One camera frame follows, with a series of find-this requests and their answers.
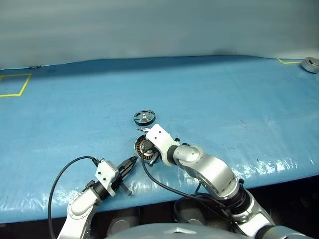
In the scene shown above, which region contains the silver motor housing with stator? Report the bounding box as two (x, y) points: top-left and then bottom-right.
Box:
(134, 136), (157, 164)

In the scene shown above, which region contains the black spoked rotor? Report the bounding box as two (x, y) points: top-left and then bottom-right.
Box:
(133, 110), (157, 126)

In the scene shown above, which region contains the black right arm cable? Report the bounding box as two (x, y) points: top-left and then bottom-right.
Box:
(140, 157), (235, 225)

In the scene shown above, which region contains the grey robot torso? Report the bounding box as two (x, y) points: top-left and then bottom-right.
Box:
(104, 222), (252, 239)

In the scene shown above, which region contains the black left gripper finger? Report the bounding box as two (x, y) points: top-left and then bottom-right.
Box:
(121, 157), (138, 179)
(118, 156), (137, 173)

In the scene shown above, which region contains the dark rounded shape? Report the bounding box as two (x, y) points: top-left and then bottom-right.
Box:
(106, 215), (137, 234)

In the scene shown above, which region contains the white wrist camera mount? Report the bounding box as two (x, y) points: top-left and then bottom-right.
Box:
(94, 160), (119, 197)
(145, 123), (179, 167)

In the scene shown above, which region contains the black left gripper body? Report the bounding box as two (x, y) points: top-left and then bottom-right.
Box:
(113, 166), (133, 197)

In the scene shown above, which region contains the blue table cover sheet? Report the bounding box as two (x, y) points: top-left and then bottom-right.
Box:
(0, 55), (319, 224)

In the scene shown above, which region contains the yellow tape square outline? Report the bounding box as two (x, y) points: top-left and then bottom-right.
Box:
(0, 73), (32, 98)

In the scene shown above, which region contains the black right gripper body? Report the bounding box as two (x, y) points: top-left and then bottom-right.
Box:
(144, 139), (160, 158)

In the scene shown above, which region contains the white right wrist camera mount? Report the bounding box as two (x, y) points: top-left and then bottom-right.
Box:
(145, 123), (179, 167)

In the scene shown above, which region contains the silver round housing lid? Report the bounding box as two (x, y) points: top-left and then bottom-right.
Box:
(301, 57), (319, 74)

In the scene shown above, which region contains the yellow tape corner mark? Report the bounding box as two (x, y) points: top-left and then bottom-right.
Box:
(277, 57), (303, 65)

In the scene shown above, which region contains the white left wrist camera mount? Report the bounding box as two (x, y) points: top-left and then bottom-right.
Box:
(94, 160), (119, 197)

